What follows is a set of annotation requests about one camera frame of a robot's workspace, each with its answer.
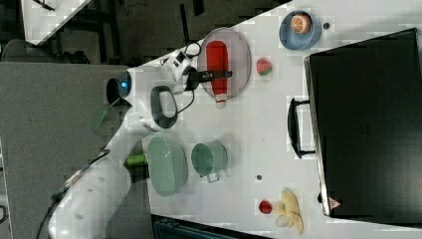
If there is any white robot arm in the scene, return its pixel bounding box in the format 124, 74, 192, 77
48, 50, 232, 239

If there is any pink round plate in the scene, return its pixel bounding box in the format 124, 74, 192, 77
197, 28, 252, 99

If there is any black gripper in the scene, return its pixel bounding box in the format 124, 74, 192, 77
184, 67, 233, 91

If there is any red strawberry toy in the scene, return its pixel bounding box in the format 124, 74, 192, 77
256, 58, 272, 76

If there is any blue bowl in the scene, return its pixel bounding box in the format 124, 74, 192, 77
279, 11, 321, 51

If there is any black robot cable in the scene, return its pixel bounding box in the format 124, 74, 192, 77
34, 148, 111, 239

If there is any green perforated colander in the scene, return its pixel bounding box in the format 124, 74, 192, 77
146, 136, 188, 197

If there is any small red toy fruit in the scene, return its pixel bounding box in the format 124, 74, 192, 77
259, 200, 273, 214

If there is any red ketchup bottle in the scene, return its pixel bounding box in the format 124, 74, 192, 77
206, 41, 229, 110

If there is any peeled toy banana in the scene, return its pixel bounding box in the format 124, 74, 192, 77
273, 189, 304, 235

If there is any orange slice toy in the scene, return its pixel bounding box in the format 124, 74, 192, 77
291, 13, 312, 34

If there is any green cup with handle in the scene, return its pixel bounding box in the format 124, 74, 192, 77
191, 140, 228, 183

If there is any green toy pepper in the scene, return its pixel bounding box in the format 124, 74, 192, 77
126, 154, 146, 167

